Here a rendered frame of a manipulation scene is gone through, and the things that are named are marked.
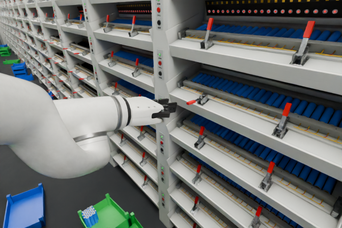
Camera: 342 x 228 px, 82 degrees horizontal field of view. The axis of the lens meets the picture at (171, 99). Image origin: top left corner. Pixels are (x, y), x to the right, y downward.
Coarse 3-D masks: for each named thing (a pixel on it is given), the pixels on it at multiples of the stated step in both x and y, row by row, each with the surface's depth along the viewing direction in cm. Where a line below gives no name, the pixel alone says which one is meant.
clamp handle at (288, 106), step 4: (288, 104) 50; (284, 108) 51; (288, 108) 50; (284, 112) 51; (288, 112) 50; (284, 116) 51; (280, 120) 51; (284, 120) 51; (280, 124) 51; (280, 128) 51
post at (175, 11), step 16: (176, 0) 69; (192, 0) 74; (176, 16) 71; (192, 16) 76; (160, 32) 74; (160, 48) 76; (176, 64) 78; (160, 80) 82; (176, 112) 88; (160, 128) 93; (176, 144) 95; (160, 160) 101; (176, 176) 104; (160, 192) 112; (160, 208) 118
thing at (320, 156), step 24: (192, 72) 86; (192, 96) 75; (336, 96) 53; (216, 120) 66; (240, 120) 60; (264, 120) 58; (264, 144) 56; (288, 144) 50; (312, 144) 48; (336, 168) 43
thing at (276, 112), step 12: (192, 84) 77; (216, 96) 71; (228, 96) 66; (252, 108) 62; (264, 108) 58; (276, 108) 57; (276, 120) 55; (300, 120) 52; (312, 120) 51; (324, 132) 49; (336, 132) 47
